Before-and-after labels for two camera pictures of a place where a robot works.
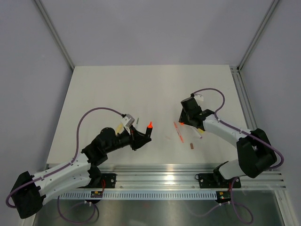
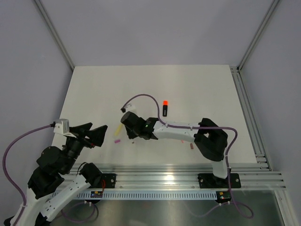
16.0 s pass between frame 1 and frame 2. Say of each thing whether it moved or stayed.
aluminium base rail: stayed
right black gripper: moved
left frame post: stayed
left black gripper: moved
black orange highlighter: moved
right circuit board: stayed
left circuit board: stayed
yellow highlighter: stayed
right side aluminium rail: stayed
